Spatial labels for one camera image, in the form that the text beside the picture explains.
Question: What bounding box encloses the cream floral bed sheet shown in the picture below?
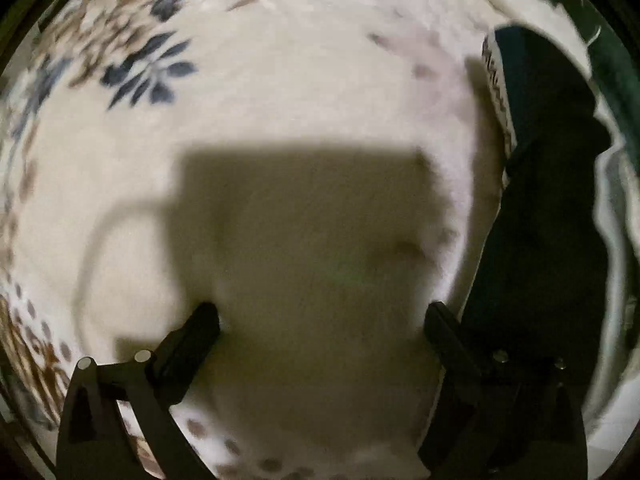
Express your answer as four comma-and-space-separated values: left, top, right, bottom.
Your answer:
0, 0, 637, 480

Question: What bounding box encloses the black grey striped sweater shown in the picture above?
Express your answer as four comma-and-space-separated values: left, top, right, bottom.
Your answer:
456, 24, 614, 376

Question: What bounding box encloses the dark green blanket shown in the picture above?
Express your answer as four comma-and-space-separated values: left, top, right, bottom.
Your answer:
550, 0, 639, 166

